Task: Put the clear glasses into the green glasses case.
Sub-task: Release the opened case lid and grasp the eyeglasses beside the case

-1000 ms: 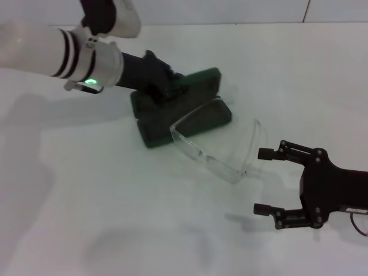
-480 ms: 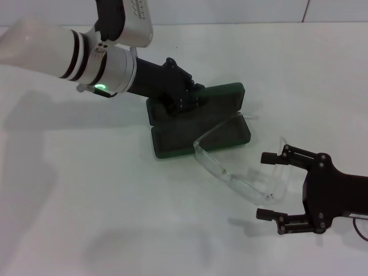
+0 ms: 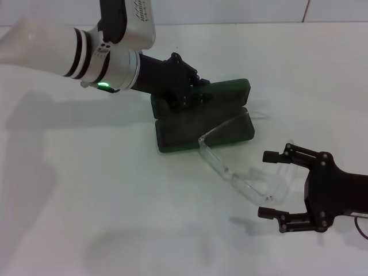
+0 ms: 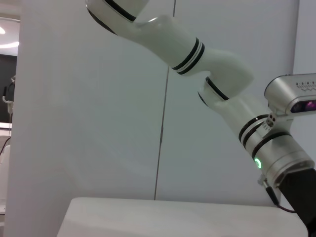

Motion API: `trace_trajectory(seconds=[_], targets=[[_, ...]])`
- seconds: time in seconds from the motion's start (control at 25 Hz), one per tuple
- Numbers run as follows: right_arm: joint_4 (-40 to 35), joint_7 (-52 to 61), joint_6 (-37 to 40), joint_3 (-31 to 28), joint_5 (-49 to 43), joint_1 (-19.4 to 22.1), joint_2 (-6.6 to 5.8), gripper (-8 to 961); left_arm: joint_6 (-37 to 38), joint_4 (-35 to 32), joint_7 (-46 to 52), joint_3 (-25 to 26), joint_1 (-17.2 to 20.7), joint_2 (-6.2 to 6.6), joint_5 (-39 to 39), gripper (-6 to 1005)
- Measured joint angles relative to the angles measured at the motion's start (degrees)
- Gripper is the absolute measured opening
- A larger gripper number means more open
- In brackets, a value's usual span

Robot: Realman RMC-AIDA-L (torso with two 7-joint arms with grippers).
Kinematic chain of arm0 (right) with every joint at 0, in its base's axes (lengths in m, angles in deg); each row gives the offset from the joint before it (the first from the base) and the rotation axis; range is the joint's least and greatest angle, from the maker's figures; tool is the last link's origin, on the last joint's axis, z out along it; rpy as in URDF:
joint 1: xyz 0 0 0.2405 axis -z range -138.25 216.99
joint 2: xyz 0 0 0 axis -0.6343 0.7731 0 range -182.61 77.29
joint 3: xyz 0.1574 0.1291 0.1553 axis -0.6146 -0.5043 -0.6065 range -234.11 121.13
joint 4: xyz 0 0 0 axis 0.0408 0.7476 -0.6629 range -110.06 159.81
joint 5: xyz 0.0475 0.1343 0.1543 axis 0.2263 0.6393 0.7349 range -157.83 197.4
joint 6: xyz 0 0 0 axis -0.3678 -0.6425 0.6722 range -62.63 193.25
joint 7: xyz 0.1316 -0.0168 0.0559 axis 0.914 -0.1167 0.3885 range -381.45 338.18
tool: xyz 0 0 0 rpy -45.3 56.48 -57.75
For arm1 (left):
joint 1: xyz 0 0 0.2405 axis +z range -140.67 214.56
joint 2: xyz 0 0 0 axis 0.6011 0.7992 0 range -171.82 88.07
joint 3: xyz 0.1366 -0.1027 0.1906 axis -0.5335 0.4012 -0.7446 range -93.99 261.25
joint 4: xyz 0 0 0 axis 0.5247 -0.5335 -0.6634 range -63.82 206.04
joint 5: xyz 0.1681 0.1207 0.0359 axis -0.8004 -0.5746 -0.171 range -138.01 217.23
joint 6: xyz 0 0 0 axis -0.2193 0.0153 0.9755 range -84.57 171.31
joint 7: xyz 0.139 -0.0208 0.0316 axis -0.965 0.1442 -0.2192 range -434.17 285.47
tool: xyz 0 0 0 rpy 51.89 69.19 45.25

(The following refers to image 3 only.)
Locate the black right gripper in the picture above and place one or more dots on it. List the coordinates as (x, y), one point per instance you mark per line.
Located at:
(336, 195)

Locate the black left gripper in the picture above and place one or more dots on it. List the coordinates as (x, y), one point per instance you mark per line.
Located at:
(161, 77)

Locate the green glasses case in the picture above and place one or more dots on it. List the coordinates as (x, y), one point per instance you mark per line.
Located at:
(184, 135)

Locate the clear white glasses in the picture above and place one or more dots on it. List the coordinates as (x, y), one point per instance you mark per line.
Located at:
(207, 153)

